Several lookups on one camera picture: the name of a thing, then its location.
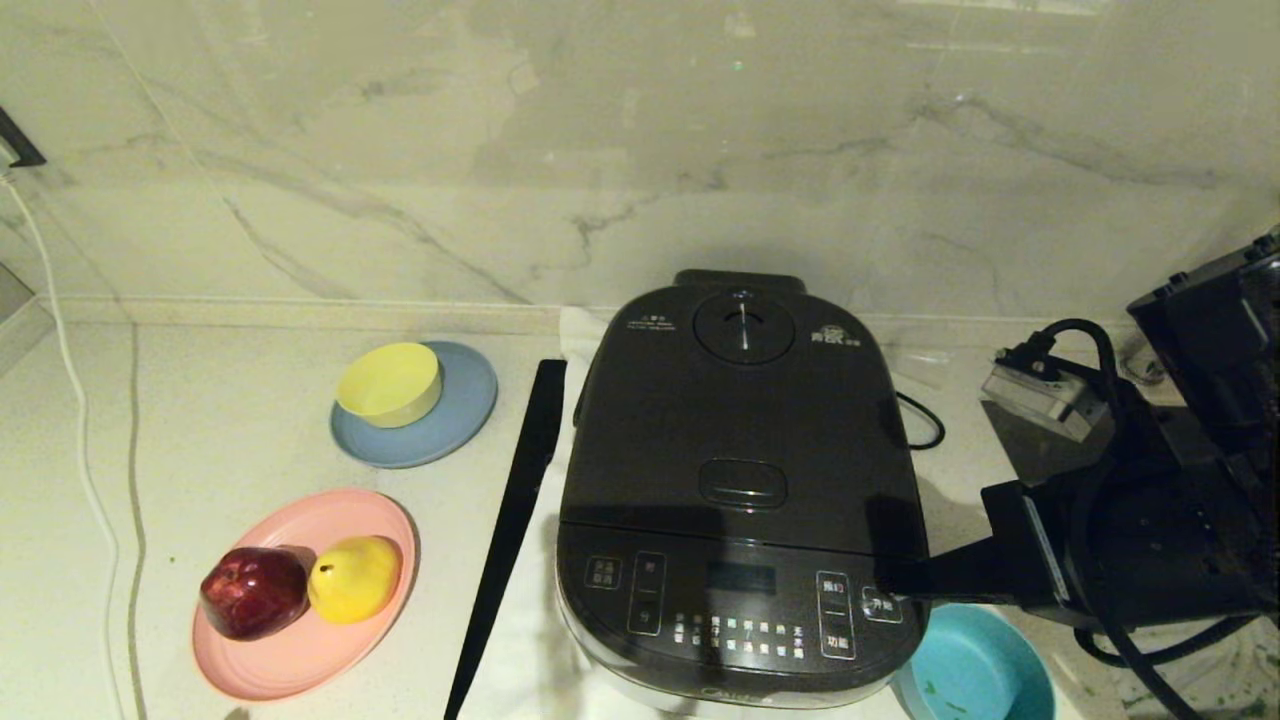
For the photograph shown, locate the teal bowl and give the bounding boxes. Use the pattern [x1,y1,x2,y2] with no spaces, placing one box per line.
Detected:
[893,602,1057,720]

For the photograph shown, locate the dark grey rice cooker lid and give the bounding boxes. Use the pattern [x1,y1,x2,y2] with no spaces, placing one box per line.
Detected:
[558,270,929,561]

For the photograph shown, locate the yellow bowl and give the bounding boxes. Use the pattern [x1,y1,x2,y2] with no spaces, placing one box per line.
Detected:
[335,342,443,430]

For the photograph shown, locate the dark metal sink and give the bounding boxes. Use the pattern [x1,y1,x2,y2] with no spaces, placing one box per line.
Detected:
[982,400,1131,491]

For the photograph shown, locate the white cloth with green specks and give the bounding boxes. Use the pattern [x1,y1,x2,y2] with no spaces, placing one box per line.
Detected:
[1110,620,1280,720]

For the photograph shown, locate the clear plastic cup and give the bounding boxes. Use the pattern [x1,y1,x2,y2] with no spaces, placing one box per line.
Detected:
[885,345,951,391]

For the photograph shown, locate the black flat board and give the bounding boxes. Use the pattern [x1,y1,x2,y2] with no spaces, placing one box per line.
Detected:
[443,358,569,720]

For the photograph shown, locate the blue plate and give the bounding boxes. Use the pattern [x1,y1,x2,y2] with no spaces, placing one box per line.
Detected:
[330,341,499,470]

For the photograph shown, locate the yellow pear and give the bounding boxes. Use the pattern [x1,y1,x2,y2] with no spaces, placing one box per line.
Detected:
[307,536,403,626]

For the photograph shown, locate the pink plate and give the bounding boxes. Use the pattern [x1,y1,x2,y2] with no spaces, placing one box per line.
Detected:
[192,489,419,703]

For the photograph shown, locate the red apple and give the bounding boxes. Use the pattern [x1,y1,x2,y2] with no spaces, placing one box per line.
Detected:
[199,546,310,643]

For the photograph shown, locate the thick black cable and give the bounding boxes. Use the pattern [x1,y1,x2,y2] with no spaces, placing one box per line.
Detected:
[1030,318,1261,720]

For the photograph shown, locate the black power cable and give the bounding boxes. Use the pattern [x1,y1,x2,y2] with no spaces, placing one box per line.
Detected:
[893,390,946,453]

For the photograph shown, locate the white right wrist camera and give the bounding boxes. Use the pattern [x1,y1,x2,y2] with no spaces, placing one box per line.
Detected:
[980,345,1111,443]

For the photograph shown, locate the white power cable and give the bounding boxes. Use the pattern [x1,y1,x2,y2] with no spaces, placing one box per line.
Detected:
[0,170,136,720]

